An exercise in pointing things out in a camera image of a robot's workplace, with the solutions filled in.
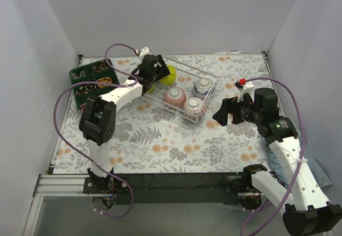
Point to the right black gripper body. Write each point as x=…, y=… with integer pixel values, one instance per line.
x=230, y=111

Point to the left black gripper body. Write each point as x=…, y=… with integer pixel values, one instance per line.
x=159, y=68

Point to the lime green bowl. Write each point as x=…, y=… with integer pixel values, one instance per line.
x=151, y=89
x=169, y=79

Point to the pink patterned bowl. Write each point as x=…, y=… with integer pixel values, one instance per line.
x=175, y=96

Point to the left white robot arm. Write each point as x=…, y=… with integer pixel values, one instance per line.
x=97, y=122

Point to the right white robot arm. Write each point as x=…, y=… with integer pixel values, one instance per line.
x=307, y=210

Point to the red diamond patterned bowl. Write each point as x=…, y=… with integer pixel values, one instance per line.
x=194, y=109

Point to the blue patterned white bowl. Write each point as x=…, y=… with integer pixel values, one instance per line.
x=202, y=86

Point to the green compartment organizer tray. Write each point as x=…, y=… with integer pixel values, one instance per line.
x=98, y=71

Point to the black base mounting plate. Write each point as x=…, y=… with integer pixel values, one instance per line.
x=162, y=188

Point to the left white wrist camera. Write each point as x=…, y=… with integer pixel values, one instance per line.
x=143, y=52

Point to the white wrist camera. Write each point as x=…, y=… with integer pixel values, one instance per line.
x=244, y=87
x=143, y=52

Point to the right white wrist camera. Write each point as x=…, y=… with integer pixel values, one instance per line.
x=244, y=87

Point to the white wire dish rack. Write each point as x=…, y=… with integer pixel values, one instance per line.
x=189, y=69

